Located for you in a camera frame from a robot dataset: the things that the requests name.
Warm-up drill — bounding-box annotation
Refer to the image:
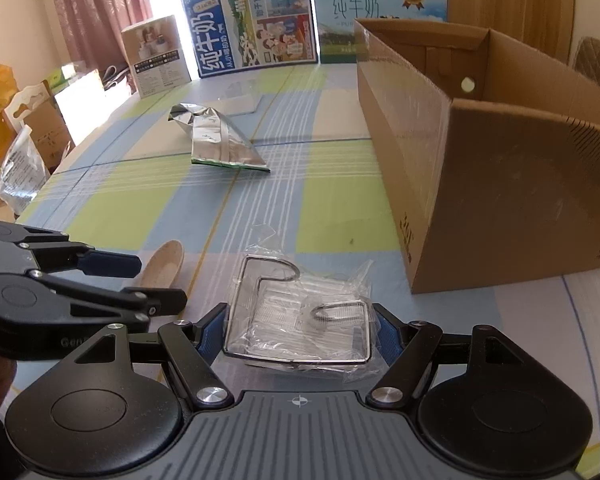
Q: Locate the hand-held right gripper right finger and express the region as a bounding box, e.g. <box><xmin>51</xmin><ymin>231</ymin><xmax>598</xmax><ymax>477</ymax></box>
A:
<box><xmin>367</xmin><ymin>302</ymin><xmax>523</xmax><ymax>408</ymax></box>

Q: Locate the clear plastic bag with contents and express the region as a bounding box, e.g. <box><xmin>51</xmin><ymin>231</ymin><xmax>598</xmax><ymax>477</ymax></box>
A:
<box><xmin>0</xmin><ymin>125</ymin><xmax>49</xmax><ymax>217</ymax></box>

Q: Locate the blue milk carton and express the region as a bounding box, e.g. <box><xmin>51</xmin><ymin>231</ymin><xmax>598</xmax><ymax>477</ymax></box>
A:
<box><xmin>181</xmin><ymin>0</ymin><xmax>321</xmax><ymax>79</ymax></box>

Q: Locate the brown cardboard carrier box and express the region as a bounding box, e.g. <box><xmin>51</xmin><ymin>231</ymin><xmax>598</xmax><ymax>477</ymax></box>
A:
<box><xmin>2</xmin><ymin>80</ymin><xmax>76</xmax><ymax>173</ymax></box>

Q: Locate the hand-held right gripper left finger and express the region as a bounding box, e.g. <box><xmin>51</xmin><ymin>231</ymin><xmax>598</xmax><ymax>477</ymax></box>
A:
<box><xmin>75</xmin><ymin>302</ymin><xmax>233</xmax><ymax>408</ymax></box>

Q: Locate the green and white milk carton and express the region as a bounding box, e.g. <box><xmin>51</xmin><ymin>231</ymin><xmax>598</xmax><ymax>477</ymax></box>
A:
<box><xmin>311</xmin><ymin>0</ymin><xmax>448</xmax><ymax>64</ymax></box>

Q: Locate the pink curtain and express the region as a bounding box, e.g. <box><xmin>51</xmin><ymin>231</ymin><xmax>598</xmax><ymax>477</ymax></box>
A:
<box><xmin>45</xmin><ymin>0</ymin><xmax>153</xmax><ymax>73</ymax></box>

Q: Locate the bagged metal wire rack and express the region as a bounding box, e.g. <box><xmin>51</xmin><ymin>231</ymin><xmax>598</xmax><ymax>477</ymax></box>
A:
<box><xmin>222</xmin><ymin>247</ymin><xmax>381</xmax><ymax>373</ymax></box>

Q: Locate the silver foil bag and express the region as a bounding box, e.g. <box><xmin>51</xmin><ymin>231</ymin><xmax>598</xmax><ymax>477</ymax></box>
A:
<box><xmin>167</xmin><ymin>102</ymin><xmax>272</xmax><ymax>175</ymax></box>

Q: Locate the beige spoon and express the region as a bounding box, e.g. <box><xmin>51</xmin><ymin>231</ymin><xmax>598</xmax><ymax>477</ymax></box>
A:
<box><xmin>122</xmin><ymin>240</ymin><xmax>187</xmax><ymax>295</ymax></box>

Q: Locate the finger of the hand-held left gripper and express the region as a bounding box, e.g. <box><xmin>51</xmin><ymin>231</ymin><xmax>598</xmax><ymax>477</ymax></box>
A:
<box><xmin>27</xmin><ymin>270</ymin><xmax>188</xmax><ymax>322</ymax></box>
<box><xmin>17</xmin><ymin>227</ymin><xmax>143</xmax><ymax>279</ymax></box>

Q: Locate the plaid cloth-covered desktop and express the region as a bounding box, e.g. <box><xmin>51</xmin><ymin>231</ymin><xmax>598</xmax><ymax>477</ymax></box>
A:
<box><xmin>15</xmin><ymin>62</ymin><xmax>600</xmax><ymax>476</ymax></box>

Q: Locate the white product box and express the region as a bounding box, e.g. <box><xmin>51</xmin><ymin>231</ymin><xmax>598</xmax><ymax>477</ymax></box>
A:
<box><xmin>121</xmin><ymin>15</ymin><xmax>192</xmax><ymax>98</ymax></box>

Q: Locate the brown quilted chair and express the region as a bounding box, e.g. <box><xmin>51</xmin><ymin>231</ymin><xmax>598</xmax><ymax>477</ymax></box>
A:
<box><xmin>570</xmin><ymin>36</ymin><xmax>600</xmax><ymax>106</ymax></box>

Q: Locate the clear plastic wrapper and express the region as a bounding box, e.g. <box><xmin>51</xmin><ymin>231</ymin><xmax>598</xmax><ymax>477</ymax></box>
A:
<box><xmin>215</xmin><ymin>80</ymin><xmax>267</xmax><ymax>117</ymax></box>

